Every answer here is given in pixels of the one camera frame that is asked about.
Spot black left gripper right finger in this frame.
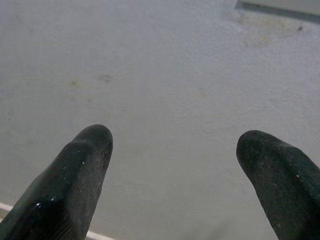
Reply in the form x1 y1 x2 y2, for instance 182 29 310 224
235 129 320 240

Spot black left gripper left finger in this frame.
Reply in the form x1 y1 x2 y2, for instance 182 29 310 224
0 124 114 240

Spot white wall ledge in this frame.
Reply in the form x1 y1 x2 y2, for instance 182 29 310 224
234 0 320 18

